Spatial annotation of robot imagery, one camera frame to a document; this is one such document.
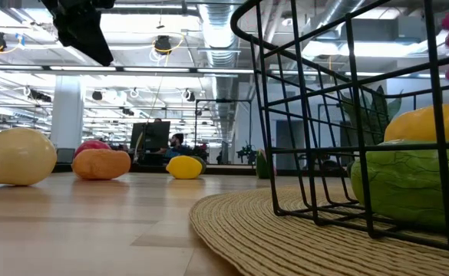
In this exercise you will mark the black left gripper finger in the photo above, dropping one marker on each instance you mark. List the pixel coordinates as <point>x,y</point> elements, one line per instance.
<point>84,38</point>

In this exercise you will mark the red apple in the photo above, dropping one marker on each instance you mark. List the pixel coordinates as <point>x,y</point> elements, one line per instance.
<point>92,145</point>

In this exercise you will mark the orange fruit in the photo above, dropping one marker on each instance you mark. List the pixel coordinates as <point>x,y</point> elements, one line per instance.
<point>101,164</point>

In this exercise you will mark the pale yellow pear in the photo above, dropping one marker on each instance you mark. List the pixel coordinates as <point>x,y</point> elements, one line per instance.
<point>17,157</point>

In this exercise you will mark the yellow lemon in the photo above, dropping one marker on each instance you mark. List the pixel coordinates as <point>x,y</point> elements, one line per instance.
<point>416,124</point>
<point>183,167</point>

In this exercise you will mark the round woven straw placemat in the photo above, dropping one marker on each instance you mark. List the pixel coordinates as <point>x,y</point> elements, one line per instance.
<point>266,237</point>

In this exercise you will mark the light green leafy vegetable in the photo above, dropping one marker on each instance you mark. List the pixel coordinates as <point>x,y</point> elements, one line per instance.
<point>404,184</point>

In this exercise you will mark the white structural column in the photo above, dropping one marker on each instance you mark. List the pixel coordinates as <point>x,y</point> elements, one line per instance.
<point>67,115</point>

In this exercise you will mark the black computer monitor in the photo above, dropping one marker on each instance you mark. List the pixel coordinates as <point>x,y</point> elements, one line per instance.
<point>151,134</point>

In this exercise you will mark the grey laptop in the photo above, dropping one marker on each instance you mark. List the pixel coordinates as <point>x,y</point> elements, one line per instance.
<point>65,155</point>

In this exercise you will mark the person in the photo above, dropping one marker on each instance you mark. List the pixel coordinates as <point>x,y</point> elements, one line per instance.
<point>178,142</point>

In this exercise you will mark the dark green avocado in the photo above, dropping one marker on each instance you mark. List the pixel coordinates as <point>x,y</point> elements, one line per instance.
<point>203,164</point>

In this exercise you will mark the green plant in white pot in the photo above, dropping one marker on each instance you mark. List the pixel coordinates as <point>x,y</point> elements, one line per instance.
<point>377,115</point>

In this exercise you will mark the silver ventilation duct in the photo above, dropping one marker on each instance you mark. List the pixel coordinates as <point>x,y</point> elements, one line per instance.
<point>218,30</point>

